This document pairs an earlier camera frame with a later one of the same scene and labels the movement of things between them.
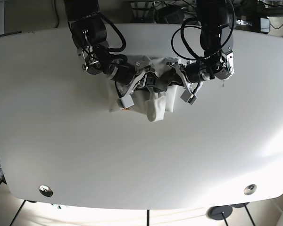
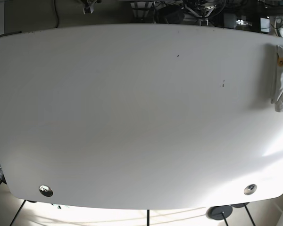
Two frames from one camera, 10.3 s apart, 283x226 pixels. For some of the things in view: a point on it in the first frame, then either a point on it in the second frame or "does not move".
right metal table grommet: [250, 189] does not move
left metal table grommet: [45, 190] does not move
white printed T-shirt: [153, 104] → [281, 96]
